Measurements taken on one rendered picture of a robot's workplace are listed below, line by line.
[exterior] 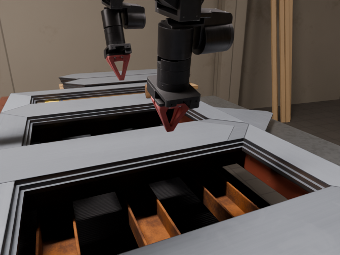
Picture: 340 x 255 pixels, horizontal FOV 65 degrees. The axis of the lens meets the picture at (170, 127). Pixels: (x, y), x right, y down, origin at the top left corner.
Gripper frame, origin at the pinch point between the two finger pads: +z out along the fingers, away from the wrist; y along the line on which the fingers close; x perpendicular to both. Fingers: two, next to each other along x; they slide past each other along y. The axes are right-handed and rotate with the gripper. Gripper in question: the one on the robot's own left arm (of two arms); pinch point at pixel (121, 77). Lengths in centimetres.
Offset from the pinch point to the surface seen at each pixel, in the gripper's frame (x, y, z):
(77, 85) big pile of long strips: 10, 69, -2
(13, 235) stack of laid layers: 29, -37, 24
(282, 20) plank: -242, 179, -52
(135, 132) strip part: 0.0, -7.3, 16.3
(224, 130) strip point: -24.9, -15.5, 19.6
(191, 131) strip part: -15.4, -12.6, 18.4
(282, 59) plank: -238, 180, -7
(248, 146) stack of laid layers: -25.8, -24.8, 23.1
